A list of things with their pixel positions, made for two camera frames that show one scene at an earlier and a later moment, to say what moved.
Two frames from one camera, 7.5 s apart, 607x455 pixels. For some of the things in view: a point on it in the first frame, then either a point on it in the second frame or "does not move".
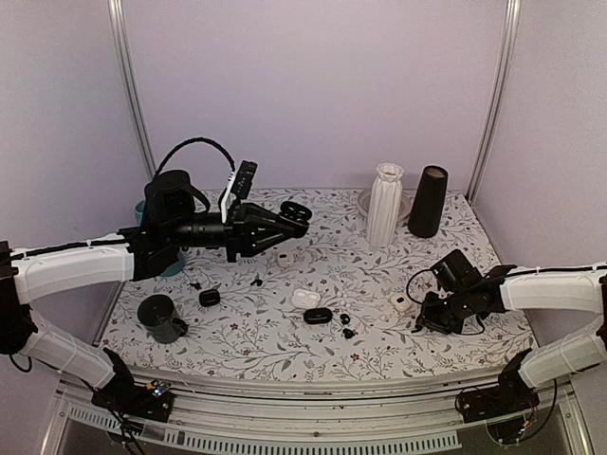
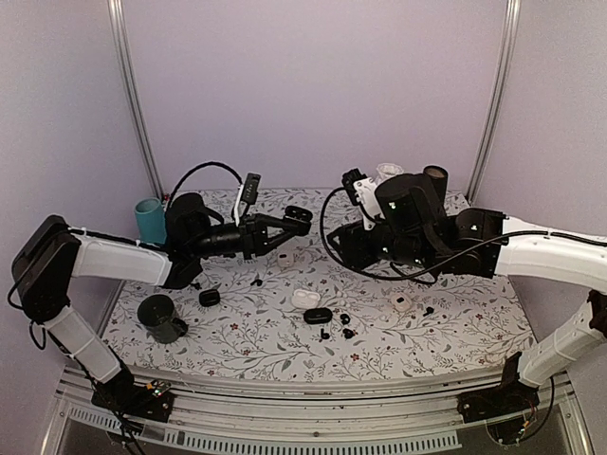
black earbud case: [296, 217] does not move
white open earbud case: [303, 300] does not move
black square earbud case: [210, 298] does not move
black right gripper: [429, 318] to [352, 252]
